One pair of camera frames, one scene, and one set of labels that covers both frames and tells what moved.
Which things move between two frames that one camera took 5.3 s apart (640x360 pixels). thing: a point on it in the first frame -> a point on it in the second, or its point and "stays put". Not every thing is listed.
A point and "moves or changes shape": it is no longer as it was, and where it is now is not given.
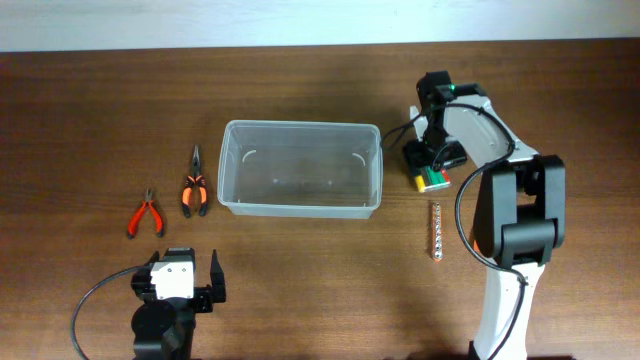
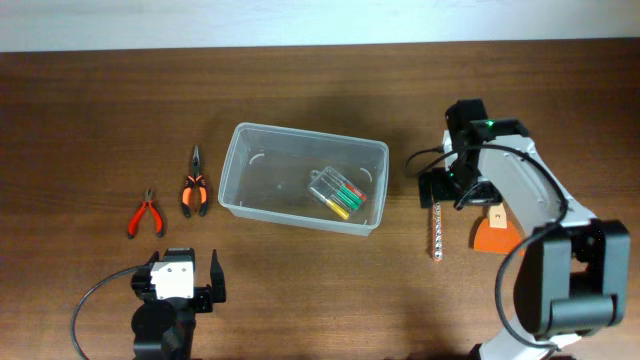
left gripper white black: x=205 y=295 stays put
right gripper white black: x=416 y=156 -> x=441 y=188
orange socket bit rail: x=437 y=231 stays put
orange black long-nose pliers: x=195 y=180 stays put
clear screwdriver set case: x=432 y=180 moves or changes shape
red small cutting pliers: x=158 y=219 stays put
